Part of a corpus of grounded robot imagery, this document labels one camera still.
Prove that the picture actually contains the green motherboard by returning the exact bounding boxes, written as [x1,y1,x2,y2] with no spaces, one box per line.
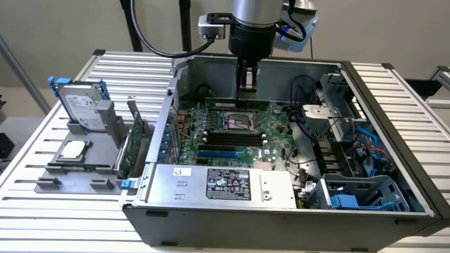
[174,101,300,172]

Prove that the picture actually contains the grey parts rack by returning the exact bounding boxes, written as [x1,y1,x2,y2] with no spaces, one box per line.
[33,99,156,196]

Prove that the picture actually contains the black camera cable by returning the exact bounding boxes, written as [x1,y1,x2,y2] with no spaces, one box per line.
[128,0,216,58]

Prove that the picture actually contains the blue expansion slot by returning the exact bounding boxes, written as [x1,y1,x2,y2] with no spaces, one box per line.
[196,150,237,160]

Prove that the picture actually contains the silver power supply unit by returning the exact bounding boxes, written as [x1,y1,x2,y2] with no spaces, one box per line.
[138,163,297,209]

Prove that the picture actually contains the black RAM slot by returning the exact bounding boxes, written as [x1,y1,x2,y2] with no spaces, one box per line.
[205,131,262,136]
[205,134,264,140]
[204,141,265,147]
[204,138,265,143]

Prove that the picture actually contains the hard disk with blue caddy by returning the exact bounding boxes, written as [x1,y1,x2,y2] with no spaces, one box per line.
[46,76,108,135]

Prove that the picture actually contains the green graphics card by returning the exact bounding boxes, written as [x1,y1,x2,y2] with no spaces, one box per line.
[112,96,149,180]

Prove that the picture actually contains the CPU socket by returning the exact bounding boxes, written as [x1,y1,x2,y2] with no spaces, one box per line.
[208,110,262,132]

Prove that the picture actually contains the metal disk bay cage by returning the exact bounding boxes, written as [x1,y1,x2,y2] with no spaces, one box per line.
[300,73,369,143]

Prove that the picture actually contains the grey drive cage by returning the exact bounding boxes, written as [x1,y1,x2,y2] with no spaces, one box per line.
[315,173,412,212]

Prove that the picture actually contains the green RAM stick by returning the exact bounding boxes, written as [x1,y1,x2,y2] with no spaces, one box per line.
[204,96,272,110]
[46,163,112,171]

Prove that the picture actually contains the long black expansion slot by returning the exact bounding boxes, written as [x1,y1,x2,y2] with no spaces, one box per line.
[197,144,236,153]

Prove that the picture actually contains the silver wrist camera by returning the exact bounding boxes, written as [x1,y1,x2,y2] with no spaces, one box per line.
[196,13,234,40]

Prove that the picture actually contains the black looped wire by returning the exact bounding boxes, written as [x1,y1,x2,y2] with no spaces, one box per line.
[288,74,319,108]

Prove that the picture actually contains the silver CPU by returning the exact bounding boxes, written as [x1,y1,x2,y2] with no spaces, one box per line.
[57,140,93,161]

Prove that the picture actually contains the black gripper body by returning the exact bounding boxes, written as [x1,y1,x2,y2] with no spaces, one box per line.
[228,23,276,62]

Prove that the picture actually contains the aluminium profile bar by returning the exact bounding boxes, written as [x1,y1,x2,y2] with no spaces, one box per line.
[0,33,50,114]

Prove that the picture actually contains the black box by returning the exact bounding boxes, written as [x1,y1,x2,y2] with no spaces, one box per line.
[0,132,15,159]

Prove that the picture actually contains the black open PC case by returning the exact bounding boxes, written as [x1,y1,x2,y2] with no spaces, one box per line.
[121,52,450,247]

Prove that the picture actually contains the blue disk bay bracket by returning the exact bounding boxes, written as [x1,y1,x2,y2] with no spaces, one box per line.
[351,125,391,173]

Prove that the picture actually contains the small blue drive caddy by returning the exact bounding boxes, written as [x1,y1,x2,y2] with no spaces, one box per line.
[329,194,360,210]

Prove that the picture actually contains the aluminium frame table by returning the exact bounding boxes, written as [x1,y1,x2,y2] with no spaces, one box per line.
[424,65,450,106]

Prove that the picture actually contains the red wire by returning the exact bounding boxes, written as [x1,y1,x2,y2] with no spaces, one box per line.
[363,146,389,160]

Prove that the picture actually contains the black stand pole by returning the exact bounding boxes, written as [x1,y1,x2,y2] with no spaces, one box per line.
[177,0,193,52]
[118,0,142,52]

